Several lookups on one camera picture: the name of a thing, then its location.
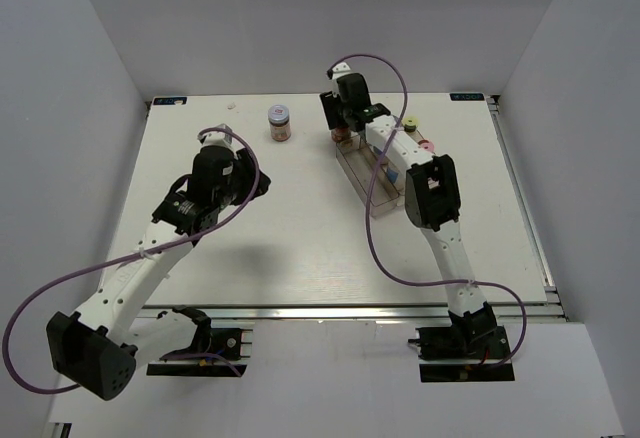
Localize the right blue corner sticker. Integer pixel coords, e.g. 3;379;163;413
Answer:
449;92;485;101

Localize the yellow cap spice bottle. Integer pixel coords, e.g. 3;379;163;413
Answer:
402;116;419;133

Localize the clear acrylic organizer tray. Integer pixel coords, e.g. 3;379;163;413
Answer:
335;135;404;218

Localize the silver lid pearl jar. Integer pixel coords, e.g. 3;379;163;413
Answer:
385;162;399;186

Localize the red label spice jar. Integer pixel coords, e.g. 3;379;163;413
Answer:
267;105;291;142
331;127;351;143

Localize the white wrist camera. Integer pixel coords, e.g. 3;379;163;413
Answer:
197;124;233;150
326;61;352;80

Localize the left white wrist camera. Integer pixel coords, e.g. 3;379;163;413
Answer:
197;124;233;150

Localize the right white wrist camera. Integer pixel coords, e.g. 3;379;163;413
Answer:
326;61;352;80

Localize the pink cap spice bottle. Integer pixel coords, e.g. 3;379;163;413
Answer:
418;140;435;153

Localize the aluminium front frame rail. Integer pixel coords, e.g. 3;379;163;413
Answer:
135;302;567;323

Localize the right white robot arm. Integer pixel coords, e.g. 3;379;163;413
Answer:
320;62;497;358

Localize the left blue corner sticker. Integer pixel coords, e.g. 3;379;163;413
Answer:
152;96;187;106

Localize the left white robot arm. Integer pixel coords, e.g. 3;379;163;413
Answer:
46;145;270;401

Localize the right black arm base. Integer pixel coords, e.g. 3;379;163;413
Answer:
407;326;515;383

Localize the blue corner sticker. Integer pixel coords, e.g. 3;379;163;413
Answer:
449;92;485;101
152;96;187;106

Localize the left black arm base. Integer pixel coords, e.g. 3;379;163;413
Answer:
146;306;253;378

